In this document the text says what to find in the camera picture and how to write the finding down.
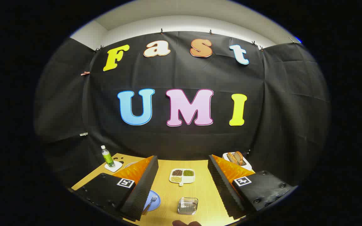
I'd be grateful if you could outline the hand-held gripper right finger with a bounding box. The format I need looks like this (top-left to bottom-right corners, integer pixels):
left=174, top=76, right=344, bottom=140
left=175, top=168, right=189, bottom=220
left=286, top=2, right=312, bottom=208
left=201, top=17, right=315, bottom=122
left=208, top=154, right=298, bottom=220

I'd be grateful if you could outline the metal wire cutlery rack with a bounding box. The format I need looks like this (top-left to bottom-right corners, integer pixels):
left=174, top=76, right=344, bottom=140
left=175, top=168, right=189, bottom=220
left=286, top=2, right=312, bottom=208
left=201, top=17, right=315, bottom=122
left=177, top=197, right=199, bottom=215

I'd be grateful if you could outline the wooden handled metal fork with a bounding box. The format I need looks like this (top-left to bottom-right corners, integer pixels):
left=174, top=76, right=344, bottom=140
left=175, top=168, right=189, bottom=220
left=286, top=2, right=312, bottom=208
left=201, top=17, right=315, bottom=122
left=142, top=194, right=158, bottom=215

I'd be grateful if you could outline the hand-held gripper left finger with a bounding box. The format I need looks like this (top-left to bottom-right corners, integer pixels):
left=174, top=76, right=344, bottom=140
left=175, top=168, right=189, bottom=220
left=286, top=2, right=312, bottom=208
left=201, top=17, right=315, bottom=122
left=73, top=155, right=159, bottom=222

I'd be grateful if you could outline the white toaster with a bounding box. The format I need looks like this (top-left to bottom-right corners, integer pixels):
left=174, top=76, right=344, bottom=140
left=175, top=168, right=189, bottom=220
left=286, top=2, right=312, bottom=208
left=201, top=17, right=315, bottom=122
left=222, top=152, right=252, bottom=171

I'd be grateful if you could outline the white divided dish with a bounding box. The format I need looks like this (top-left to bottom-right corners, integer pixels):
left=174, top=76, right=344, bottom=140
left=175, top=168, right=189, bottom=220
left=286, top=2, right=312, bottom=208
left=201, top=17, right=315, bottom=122
left=169, top=168, right=196, bottom=186

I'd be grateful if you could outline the green drink bottle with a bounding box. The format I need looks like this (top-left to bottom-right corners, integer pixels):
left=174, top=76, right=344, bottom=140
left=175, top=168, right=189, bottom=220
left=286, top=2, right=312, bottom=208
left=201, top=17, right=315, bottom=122
left=101, top=145, right=116, bottom=168

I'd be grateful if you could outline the black backdrop cloth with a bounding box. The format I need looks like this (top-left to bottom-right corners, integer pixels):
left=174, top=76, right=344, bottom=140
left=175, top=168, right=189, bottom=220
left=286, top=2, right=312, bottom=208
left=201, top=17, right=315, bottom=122
left=33, top=30, right=331, bottom=192

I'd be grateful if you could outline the white square coaster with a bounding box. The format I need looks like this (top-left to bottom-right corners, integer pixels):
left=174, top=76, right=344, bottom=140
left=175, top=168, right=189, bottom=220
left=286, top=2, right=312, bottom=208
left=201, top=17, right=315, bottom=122
left=105, top=161, right=123, bottom=172

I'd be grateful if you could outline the blue round plate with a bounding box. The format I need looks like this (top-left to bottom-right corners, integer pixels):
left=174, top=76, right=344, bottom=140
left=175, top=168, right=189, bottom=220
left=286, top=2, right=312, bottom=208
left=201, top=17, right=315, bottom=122
left=143, top=190, right=161, bottom=212

